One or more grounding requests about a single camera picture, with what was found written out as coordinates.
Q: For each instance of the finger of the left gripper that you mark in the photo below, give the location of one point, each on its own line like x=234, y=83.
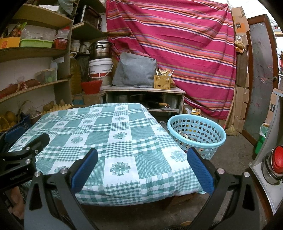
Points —
x=13, y=135

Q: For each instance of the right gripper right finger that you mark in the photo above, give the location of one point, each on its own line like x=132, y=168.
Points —
x=242, y=211

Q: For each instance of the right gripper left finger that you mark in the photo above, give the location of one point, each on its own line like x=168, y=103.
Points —
x=41, y=211

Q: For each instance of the brown paper bag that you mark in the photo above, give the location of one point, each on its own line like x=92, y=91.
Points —
x=186, y=136

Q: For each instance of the person's left hand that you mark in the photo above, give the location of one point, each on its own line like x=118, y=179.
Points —
x=18, y=206

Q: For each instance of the yellow egg carton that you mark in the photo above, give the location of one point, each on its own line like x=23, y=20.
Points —
x=58, y=107

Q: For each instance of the red pot lid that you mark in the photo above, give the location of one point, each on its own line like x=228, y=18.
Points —
x=277, y=159

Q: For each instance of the small straw broom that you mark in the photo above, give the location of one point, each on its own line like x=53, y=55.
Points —
x=229, y=123

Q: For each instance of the light blue laundry basket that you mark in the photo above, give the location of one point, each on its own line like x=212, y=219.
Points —
x=210, y=135

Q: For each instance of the yellow box on shelf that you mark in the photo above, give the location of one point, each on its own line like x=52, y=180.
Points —
x=9, y=42

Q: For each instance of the green plastic tray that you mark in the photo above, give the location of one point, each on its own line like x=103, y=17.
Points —
x=36, y=43

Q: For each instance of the red plastic basin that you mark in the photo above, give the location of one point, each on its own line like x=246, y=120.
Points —
x=91, y=87

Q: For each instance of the green checkered tablecloth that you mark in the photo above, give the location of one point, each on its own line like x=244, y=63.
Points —
x=138, y=161

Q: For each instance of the cooking oil bottle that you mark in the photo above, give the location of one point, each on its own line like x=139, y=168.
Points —
x=195, y=111

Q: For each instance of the white plastic bucket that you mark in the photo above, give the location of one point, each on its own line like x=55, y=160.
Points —
x=98, y=68

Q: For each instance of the steel cooking pot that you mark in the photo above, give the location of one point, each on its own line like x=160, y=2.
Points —
x=100, y=49

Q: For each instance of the low grey side shelf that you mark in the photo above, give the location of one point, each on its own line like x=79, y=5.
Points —
x=148, y=97

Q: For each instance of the grey cushion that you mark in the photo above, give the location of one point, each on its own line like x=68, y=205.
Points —
x=135, y=71

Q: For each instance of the yellow utensil caddy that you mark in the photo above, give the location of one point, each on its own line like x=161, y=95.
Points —
x=163, y=79

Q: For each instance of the striped magenta curtain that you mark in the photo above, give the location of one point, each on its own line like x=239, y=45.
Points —
x=194, y=39

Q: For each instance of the cardboard box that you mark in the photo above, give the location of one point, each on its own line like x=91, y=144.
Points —
x=241, y=24

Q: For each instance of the wooden wall shelving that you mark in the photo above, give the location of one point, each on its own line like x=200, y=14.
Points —
x=22, y=63

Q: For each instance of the wooden handled pan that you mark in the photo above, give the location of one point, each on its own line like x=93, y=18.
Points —
x=166, y=105

